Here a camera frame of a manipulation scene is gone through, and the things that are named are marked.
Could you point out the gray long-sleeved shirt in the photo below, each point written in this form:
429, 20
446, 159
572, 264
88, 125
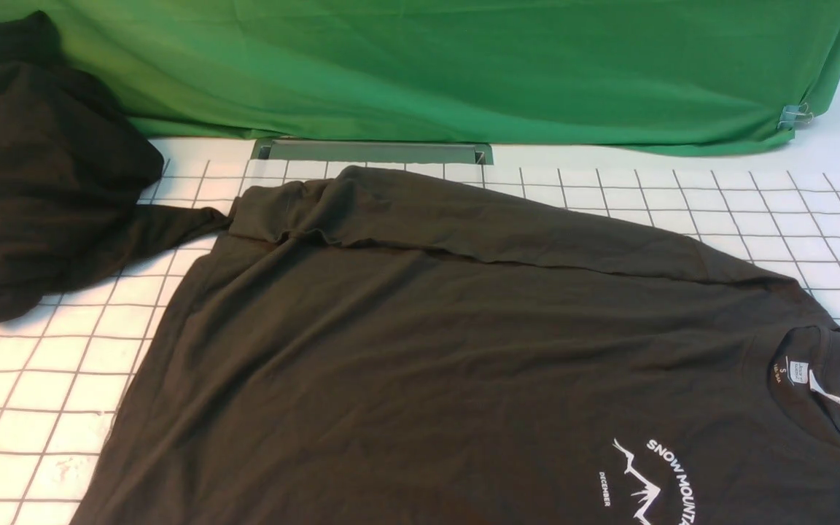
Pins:
383, 347

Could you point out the silver binder clip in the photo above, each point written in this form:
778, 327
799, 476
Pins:
794, 116

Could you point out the green backdrop cloth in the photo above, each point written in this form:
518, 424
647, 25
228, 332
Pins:
681, 78

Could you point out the gray metal rail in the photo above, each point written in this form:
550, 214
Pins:
372, 151

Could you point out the black clothing pile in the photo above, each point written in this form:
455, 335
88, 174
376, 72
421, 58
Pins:
72, 171

